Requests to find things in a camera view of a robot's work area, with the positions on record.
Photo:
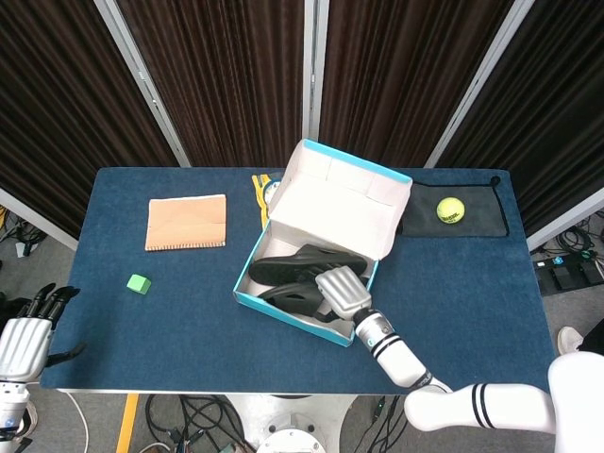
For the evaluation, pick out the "brown spiral notebook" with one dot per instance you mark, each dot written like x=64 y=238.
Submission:
x=186 y=222

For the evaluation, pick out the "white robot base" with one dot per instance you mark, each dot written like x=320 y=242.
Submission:
x=292 y=424

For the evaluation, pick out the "dark blue table mat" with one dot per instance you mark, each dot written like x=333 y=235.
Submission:
x=165 y=340

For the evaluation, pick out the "black sandal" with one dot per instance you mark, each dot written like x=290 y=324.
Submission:
x=292 y=299
x=288 y=264

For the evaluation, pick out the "yellow-green tennis ball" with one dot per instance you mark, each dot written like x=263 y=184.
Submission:
x=450 y=210

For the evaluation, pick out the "yellow floor tape strip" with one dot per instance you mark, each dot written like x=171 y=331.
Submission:
x=127 y=424

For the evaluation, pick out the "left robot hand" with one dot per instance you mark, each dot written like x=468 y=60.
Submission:
x=23 y=349

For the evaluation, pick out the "white partition frame post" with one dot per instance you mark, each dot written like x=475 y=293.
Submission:
x=566 y=224
x=141 y=80
x=481 y=80
x=38 y=219
x=313 y=80

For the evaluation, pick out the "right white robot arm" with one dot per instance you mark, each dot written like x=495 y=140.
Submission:
x=401 y=363

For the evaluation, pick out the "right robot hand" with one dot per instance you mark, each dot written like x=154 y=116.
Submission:
x=344 y=292

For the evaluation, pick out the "yellow snack bag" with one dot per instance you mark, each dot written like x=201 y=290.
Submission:
x=262 y=189

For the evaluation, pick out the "light blue shoe box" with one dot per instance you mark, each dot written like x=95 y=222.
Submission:
x=340 y=203

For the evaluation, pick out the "person with white shoe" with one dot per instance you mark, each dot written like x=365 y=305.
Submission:
x=568 y=340

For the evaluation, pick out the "green block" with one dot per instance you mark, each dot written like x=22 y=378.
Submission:
x=139 y=284

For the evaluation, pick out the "dark brown ribbed partition panel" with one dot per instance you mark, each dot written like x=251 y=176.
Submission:
x=557 y=118
x=56 y=118
x=401 y=85
x=226 y=85

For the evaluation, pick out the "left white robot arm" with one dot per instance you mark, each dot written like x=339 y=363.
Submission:
x=11 y=406

